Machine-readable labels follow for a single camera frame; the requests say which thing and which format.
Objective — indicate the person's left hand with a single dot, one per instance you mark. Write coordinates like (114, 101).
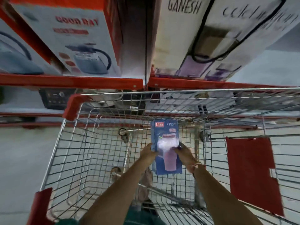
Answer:
(148, 152)

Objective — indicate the person's right hand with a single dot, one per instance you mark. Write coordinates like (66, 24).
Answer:
(186, 156)

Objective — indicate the person's left fingers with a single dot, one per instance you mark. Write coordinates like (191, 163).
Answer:
(153, 147)

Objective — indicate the person's right fingers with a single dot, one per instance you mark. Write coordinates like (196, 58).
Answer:
(179, 148)

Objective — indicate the blue bottle product box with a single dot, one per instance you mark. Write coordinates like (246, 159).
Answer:
(164, 132)

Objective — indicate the person's left forearm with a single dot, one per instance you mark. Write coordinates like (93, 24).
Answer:
(117, 194)

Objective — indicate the person's right forearm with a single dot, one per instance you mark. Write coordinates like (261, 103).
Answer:
(220, 199)

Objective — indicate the person's foot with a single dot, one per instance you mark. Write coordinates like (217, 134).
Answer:
(145, 185)

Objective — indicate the white appliance box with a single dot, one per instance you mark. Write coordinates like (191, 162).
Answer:
(187, 100)

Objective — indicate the person's green trousers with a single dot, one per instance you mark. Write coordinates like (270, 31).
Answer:
(140, 215)

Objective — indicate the red plastic cart flap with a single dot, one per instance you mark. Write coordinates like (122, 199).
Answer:
(252, 171)

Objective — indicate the red metal shelf rack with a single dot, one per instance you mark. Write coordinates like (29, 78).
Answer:
(70, 81)

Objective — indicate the black appliance with knobs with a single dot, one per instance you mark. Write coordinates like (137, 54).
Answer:
(55, 98)

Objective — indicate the white box with black lettering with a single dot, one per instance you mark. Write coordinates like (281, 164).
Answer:
(173, 32)

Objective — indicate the red white kettle box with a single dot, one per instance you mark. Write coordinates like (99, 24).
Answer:
(77, 37)
(14, 56)

